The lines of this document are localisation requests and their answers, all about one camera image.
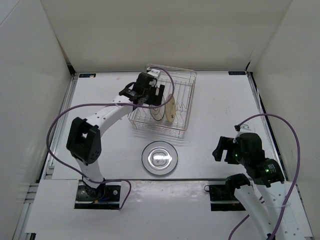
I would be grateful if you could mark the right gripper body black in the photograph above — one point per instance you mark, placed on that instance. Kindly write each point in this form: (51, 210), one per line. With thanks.
(240, 157)

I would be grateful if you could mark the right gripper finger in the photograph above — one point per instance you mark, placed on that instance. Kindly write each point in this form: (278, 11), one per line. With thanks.
(227, 144)
(218, 152)

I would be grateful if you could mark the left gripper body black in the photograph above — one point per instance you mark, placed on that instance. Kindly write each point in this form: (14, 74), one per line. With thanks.
(147, 93)

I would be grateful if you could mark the wire dish rack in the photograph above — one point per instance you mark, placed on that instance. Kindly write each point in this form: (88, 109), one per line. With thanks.
(181, 84)

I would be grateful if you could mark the white plate green rim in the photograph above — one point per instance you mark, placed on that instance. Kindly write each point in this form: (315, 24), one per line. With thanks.
(157, 113)
(159, 158)

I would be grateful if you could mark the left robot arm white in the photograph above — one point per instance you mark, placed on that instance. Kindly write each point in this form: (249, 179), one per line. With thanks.
(84, 139)

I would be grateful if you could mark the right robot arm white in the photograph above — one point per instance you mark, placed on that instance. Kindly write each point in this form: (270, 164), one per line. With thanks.
(262, 190)

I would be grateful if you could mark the beige wooden plate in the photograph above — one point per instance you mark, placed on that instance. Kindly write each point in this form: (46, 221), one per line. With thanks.
(170, 108)

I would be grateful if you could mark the blue label left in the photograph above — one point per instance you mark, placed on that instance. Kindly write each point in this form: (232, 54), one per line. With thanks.
(87, 75)

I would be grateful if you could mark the blue label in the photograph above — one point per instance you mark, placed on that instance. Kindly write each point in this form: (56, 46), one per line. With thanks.
(87, 75)
(236, 73)

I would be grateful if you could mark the blue label right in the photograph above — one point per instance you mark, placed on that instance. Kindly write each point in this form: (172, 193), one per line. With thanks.
(236, 73)

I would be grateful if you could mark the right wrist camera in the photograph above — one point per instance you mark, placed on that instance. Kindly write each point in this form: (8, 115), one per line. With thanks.
(241, 129)

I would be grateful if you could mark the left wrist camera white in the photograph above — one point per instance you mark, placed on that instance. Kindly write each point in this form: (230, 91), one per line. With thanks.
(156, 73)

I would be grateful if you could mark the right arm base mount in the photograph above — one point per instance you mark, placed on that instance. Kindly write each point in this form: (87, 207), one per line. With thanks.
(221, 200)

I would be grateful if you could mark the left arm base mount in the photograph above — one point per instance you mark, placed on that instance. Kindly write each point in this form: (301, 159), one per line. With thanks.
(105, 198)

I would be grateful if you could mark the aluminium table edge rail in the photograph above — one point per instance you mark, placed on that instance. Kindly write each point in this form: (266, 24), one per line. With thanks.
(48, 166)

